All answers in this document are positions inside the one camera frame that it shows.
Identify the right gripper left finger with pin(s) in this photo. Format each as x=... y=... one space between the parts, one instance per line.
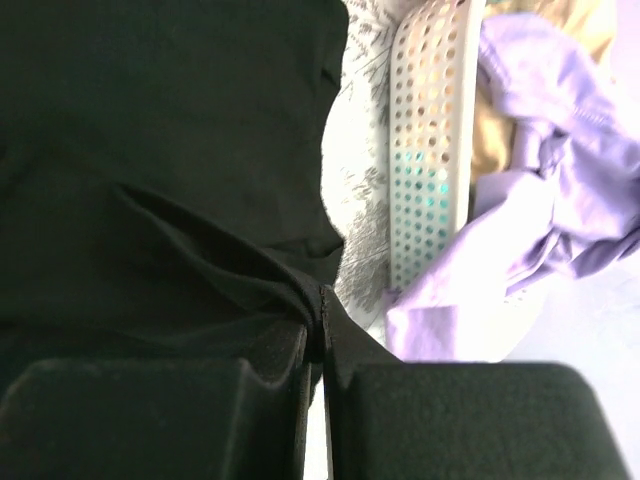
x=239 y=415

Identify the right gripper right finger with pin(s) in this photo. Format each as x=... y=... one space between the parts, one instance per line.
x=387 y=419

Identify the black floral print t-shirt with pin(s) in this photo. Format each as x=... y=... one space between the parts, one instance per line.
x=160 y=174

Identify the teal garment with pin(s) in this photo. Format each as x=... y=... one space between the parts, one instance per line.
x=418 y=178

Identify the floral patterned table mat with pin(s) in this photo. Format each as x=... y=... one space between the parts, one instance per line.
x=355 y=163

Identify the lilac purple shirt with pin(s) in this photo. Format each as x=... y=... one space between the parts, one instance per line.
x=568 y=202

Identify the white plastic laundry basket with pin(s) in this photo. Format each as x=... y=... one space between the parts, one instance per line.
x=432 y=80

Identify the beige garment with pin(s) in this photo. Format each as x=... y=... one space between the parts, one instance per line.
x=591 y=23

